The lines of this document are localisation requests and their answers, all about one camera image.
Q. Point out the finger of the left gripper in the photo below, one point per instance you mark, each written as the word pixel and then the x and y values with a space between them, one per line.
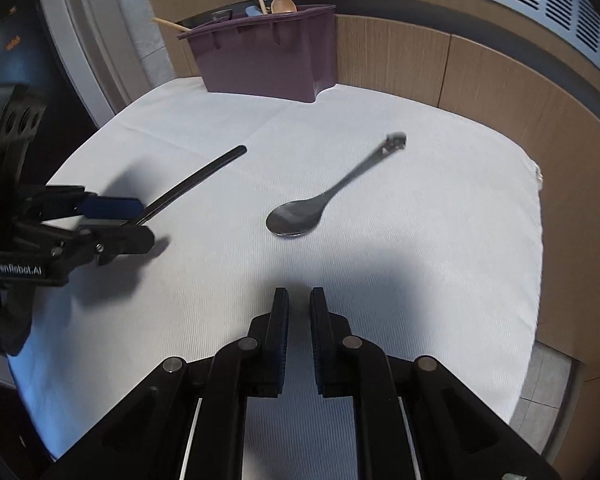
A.
pixel 124 239
pixel 110 208

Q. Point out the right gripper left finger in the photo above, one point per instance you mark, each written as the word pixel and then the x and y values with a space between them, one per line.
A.
pixel 186 420

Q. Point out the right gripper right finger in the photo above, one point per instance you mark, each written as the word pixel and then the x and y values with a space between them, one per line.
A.
pixel 413 419

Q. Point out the black chopstick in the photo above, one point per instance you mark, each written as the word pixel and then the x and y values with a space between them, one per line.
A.
pixel 179 190

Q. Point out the steel spoon with charm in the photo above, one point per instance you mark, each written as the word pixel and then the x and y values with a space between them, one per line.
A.
pixel 300 217

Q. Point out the wooden spoon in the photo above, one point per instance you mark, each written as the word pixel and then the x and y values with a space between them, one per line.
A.
pixel 283 6

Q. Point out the small metal shovel spoon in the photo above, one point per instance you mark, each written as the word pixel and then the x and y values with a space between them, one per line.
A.
pixel 222 15

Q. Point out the blue plastic rice spoon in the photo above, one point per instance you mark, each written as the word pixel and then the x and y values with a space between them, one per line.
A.
pixel 252 11

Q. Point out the purple plastic bin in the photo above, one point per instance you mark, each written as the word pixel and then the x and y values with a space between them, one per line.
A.
pixel 290 56

